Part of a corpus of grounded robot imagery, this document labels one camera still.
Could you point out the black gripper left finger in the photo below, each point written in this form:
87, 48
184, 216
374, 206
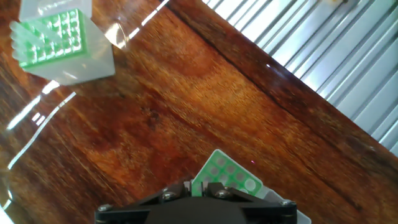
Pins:
161, 196

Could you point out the green clear pipette tip box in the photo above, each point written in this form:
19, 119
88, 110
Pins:
93, 56
227, 169

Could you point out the glossy brown wooden board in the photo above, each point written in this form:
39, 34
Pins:
186, 93

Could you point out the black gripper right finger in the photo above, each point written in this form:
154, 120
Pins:
230, 195

